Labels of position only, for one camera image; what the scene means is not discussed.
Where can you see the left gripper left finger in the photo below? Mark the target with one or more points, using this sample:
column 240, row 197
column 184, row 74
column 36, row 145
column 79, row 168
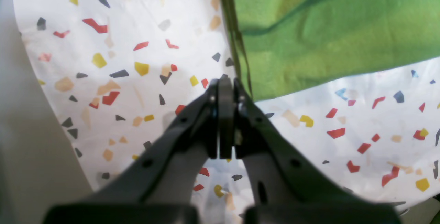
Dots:
column 157, row 187

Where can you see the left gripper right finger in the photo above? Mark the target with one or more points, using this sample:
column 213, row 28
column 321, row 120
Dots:
column 287, row 188

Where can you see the green t-shirt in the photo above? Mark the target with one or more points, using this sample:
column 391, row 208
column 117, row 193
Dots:
column 285, row 46

